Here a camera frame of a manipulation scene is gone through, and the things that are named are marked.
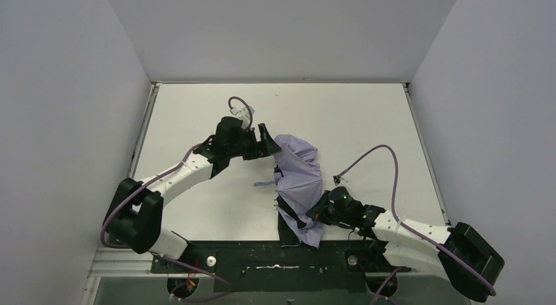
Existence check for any lavender folding umbrella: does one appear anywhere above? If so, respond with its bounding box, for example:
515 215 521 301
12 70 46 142
254 134 323 249

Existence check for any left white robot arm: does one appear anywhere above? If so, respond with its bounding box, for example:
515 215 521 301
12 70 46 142
100 117 281 259

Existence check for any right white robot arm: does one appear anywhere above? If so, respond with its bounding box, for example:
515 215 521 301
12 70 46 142
307 186 505 302

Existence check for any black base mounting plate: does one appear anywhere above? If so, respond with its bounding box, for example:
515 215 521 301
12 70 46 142
149 239 411 294

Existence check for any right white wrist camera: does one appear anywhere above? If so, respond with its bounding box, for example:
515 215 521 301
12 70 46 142
333 175 349 186

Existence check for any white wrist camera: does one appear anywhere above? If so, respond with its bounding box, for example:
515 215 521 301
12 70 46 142
333 175 349 186
230 106 254 129

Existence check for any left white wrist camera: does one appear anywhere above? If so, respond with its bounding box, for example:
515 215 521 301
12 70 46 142
230 106 254 129

